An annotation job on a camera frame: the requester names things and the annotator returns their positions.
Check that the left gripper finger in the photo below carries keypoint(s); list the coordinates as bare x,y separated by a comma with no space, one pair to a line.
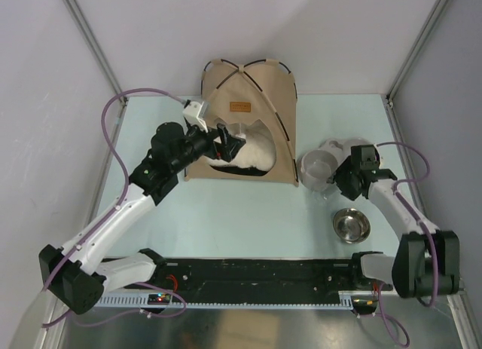
229,152
224,136

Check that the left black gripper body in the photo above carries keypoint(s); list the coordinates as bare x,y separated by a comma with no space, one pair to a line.
214,149

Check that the white fluffy cushion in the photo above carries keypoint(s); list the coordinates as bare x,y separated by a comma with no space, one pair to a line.
259,152

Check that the black tent pole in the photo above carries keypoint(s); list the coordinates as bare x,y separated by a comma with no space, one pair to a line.
263,92
268,76

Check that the stainless steel pet bowl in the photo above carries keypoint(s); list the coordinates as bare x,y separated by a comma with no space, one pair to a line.
351,225

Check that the clear plastic water bottle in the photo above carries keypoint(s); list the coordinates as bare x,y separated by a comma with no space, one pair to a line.
326,192

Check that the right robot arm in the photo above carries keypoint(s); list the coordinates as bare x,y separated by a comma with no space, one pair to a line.
427,260

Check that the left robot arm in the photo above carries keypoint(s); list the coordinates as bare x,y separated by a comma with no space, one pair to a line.
77,273

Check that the grey double pet feeder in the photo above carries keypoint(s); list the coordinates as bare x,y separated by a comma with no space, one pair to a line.
315,167

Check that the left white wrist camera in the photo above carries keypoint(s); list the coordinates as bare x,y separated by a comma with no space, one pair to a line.
194,112

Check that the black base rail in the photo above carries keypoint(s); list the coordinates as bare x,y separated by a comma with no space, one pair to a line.
239,278

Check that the right aluminium frame post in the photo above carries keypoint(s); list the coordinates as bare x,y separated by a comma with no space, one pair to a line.
436,13

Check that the aluminium frame post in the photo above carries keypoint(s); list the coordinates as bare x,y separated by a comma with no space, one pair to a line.
92,43
436,13

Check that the white slotted cable duct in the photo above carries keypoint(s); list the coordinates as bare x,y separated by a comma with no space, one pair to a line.
161,300

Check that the left aluminium frame post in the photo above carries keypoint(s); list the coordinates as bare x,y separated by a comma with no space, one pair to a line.
92,43

